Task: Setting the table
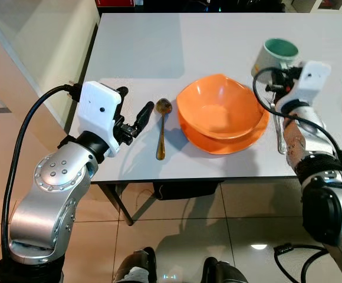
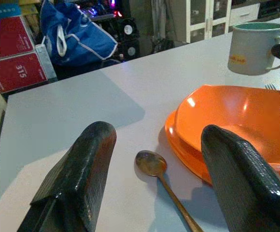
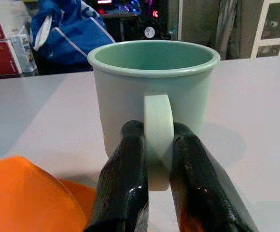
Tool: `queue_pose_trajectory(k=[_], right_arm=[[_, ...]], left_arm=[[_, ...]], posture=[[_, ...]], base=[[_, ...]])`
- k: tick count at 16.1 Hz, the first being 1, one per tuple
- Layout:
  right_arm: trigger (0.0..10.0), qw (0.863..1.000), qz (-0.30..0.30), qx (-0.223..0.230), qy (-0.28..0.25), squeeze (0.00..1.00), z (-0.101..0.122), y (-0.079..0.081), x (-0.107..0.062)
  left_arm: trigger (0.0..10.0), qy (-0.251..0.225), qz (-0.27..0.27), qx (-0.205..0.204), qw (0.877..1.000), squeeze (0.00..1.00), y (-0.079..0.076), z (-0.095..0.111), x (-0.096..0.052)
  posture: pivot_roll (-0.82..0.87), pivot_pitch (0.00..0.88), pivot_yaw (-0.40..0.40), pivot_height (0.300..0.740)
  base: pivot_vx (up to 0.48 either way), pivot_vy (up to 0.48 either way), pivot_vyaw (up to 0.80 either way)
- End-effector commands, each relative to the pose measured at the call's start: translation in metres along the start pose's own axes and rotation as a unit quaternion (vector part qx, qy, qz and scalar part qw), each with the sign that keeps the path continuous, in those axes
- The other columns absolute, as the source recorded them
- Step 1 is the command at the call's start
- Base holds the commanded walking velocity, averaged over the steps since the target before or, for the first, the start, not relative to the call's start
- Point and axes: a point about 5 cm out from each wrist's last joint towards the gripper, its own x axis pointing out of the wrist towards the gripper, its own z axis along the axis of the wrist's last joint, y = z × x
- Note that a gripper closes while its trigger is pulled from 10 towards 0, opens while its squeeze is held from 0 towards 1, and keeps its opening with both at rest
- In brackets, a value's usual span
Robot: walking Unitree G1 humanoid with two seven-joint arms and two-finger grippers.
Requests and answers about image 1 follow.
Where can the silver fork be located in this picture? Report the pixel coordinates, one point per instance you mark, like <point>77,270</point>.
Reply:
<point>281,138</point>

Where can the beige cabinet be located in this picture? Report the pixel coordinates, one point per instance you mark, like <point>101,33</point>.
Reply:
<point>41,41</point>

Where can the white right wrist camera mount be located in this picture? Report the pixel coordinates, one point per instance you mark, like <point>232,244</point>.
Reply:
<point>312,79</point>

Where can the white shelf cabinet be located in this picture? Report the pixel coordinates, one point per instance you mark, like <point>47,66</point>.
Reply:
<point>330,5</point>

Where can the white mug with green inside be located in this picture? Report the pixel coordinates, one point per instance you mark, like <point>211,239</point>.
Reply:
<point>274,56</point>

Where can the robot left leg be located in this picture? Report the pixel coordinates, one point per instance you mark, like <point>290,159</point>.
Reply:
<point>137,266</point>

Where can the red object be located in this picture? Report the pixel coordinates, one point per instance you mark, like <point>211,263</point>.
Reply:
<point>115,3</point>

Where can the bronze metal spoon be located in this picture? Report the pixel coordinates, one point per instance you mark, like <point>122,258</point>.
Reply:
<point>163,107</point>

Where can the black box under table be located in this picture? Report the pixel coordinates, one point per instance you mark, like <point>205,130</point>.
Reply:
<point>186,190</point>

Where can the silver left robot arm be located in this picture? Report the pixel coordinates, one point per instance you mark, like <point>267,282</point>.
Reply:
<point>50,194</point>

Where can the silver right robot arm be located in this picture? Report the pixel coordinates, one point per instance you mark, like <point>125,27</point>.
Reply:
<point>330,200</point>

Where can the orange bowl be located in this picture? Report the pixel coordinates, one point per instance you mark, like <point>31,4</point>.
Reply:
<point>218,106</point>

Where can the robot leg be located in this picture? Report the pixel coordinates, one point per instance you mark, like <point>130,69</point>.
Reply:
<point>224,272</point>
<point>137,266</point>

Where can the dark metal table leg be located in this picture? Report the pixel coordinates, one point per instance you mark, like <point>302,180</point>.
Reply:
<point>118,203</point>

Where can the robot right leg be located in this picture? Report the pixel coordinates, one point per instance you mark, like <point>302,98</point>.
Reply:
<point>224,272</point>

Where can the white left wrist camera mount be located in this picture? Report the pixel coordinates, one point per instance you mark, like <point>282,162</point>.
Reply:
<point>97,109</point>

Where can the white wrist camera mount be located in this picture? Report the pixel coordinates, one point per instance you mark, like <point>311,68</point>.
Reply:
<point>97,109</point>
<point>312,79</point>

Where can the orange plate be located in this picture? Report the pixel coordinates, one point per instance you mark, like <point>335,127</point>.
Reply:
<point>230,145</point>

